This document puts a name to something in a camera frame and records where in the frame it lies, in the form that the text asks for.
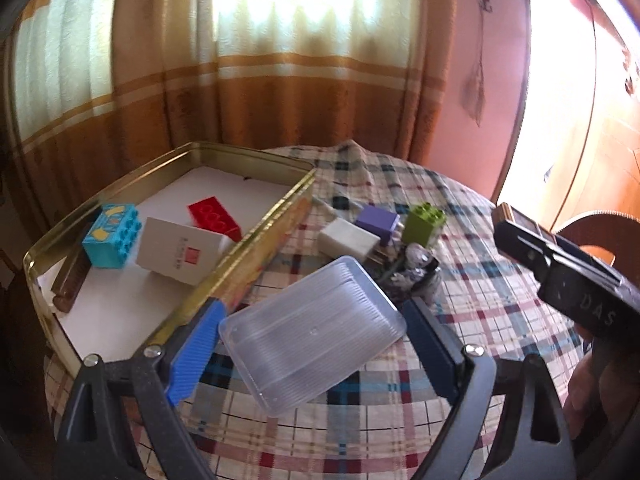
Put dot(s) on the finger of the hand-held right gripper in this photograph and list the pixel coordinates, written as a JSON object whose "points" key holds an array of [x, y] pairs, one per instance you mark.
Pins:
{"points": [[522, 247], [530, 227]]}

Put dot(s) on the purple toy block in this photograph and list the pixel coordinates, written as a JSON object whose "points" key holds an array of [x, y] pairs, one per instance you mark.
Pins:
{"points": [[375, 220]]}

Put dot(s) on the wooden chair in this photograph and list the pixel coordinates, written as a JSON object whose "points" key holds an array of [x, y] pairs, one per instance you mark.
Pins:
{"points": [[600, 230]]}

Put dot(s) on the person's right hand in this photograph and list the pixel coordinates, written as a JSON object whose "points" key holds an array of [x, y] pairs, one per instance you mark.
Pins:
{"points": [[587, 390]]}

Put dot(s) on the orange and cream curtain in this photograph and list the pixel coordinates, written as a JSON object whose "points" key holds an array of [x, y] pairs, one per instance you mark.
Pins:
{"points": [[300, 100]]}

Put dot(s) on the clear plastic box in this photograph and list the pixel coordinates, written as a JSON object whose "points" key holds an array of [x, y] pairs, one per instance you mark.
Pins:
{"points": [[310, 335]]}

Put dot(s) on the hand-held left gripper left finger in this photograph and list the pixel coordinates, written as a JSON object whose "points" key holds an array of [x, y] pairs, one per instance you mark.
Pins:
{"points": [[192, 355]]}

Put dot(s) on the red building block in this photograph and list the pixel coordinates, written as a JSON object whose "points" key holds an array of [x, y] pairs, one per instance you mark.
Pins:
{"points": [[212, 215]]}

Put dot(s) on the green building block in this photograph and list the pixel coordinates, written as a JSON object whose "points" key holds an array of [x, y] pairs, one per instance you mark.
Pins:
{"points": [[422, 227]]}

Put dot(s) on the wooden wardrobe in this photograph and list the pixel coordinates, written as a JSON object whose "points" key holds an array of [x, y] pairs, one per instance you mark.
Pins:
{"points": [[615, 160]]}

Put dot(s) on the gold metal tin box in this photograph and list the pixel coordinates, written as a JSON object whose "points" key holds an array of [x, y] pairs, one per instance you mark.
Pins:
{"points": [[265, 247]]}

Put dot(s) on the teal building block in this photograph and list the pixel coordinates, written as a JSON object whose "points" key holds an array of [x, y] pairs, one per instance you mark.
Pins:
{"points": [[112, 240]]}

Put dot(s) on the white charger plug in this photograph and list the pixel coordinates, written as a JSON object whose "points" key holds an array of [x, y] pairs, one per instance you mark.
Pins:
{"points": [[347, 240]]}

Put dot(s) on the grey glittery hair clip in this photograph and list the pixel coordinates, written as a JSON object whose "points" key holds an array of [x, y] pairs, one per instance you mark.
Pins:
{"points": [[415, 270]]}

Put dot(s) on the white paper liner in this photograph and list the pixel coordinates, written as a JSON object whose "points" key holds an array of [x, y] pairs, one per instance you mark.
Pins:
{"points": [[125, 305]]}

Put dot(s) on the white card box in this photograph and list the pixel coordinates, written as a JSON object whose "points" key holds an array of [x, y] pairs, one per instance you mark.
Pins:
{"points": [[175, 250]]}

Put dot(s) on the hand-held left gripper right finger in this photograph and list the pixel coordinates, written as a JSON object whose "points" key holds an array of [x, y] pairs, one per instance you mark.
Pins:
{"points": [[430, 355]]}

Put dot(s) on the brown chocolate bar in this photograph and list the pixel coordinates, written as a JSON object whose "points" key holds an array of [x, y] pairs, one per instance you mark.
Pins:
{"points": [[70, 282]]}

